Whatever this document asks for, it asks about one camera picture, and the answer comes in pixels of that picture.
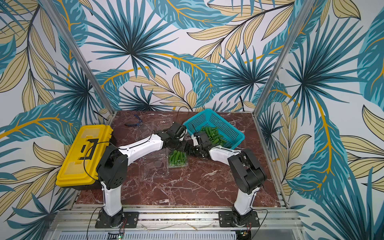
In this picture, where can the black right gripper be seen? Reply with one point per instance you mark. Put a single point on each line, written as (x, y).
(195, 147)

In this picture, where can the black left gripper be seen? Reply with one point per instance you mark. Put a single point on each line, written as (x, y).
(182, 148)

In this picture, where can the teal perforated plastic basket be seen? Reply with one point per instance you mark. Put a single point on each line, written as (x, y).
(219, 131)

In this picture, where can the clear plastic clamshell pepper container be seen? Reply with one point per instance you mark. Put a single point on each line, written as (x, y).
(161, 124)

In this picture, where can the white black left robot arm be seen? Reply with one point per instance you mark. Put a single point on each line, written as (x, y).
(113, 166)

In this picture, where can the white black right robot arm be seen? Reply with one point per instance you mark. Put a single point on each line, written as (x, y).
(247, 172)

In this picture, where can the yellow black toolbox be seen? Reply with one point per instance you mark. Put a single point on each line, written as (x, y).
(79, 168)

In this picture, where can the blue handled pliers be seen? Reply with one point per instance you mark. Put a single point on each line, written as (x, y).
(135, 122)

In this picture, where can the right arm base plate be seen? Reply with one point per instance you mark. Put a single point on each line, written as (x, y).
(232, 219)

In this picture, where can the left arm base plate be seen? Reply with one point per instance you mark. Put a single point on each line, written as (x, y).
(122, 219)

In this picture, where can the aluminium frame rail front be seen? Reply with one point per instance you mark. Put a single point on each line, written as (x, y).
(83, 217)

